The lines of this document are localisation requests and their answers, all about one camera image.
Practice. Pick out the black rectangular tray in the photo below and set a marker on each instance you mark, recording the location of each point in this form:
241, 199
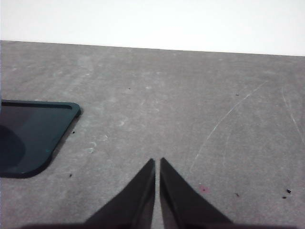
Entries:
43, 131

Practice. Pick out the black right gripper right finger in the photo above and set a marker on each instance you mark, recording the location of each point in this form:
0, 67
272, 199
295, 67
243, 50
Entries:
186, 205

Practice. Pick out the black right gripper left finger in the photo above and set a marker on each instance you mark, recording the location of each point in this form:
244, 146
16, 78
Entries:
133, 202

